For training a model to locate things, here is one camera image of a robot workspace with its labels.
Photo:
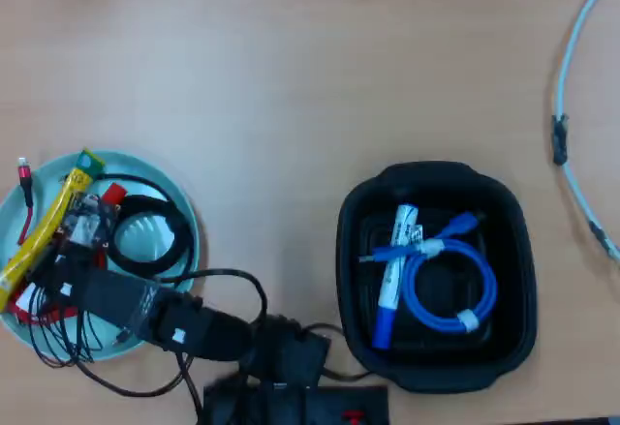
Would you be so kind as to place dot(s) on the black rectangular plastic container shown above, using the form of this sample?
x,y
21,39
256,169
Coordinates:
x,y
513,260

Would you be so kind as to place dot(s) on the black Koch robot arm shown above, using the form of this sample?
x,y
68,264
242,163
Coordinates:
x,y
203,328

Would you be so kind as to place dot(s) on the white marker with blue cap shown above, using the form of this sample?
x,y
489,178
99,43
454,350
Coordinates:
x,y
390,289

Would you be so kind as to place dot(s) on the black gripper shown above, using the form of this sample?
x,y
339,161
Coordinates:
x,y
75,280

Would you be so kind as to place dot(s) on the yellow stick packet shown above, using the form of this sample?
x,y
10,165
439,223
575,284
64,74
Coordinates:
x,y
36,238

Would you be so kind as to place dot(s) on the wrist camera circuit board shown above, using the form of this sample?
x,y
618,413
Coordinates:
x,y
89,221

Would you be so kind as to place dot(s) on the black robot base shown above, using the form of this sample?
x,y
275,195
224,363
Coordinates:
x,y
334,403

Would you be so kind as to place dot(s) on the light green round bowl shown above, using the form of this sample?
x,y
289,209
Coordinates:
x,y
179,212

